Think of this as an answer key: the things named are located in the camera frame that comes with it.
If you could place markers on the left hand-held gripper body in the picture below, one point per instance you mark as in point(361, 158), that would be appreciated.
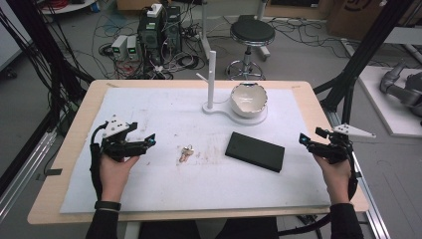
point(114, 146)

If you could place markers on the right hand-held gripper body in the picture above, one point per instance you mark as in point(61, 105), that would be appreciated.
point(335, 151)

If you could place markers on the bunch of keys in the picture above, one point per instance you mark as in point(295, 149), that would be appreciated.
point(185, 153)

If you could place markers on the black wallet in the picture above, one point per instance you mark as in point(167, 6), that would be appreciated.
point(254, 151)

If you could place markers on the white bowl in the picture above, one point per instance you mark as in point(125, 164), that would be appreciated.
point(249, 99)

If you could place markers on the white key stand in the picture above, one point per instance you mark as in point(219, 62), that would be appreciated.
point(211, 83)

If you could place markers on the person's right hand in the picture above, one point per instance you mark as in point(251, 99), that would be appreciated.
point(338, 182)

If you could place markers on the person's left hand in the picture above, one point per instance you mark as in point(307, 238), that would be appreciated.
point(111, 179)

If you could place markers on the black tape piece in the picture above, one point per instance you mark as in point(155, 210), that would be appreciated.
point(358, 174)
point(53, 172)

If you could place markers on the black wristband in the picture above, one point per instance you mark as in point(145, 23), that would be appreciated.
point(107, 205)

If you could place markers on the white floor board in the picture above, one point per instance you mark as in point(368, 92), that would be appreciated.
point(381, 109)

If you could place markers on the white foam mat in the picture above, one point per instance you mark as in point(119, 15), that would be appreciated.
point(185, 189)

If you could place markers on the grey power supply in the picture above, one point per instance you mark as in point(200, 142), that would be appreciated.
point(132, 48)
point(118, 46)

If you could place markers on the large black computer tower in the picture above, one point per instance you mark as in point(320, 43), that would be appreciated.
point(151, 36)

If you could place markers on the slim black computer tower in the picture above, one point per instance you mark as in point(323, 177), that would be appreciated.
point(173, 30)

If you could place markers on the cardboard box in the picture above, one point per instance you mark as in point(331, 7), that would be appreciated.
point(351, 20)

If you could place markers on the white power strip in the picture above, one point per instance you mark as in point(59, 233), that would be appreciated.
point(154, 10)

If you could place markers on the black round stool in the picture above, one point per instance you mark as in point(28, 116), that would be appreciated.
point(252, 33)

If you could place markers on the aluminium rail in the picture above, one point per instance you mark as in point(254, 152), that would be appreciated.
point(23, 176)
point(373, 212)

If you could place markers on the black frame strut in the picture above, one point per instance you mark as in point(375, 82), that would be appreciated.
point(365, 53)

